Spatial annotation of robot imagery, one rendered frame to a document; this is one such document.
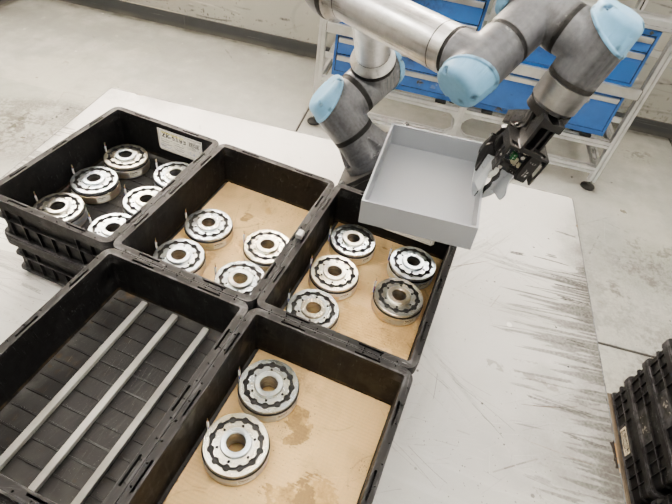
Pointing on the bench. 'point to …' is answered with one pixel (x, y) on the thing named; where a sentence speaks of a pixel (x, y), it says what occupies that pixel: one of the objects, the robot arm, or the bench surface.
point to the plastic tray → (424, 187)
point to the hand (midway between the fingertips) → (480, 188)
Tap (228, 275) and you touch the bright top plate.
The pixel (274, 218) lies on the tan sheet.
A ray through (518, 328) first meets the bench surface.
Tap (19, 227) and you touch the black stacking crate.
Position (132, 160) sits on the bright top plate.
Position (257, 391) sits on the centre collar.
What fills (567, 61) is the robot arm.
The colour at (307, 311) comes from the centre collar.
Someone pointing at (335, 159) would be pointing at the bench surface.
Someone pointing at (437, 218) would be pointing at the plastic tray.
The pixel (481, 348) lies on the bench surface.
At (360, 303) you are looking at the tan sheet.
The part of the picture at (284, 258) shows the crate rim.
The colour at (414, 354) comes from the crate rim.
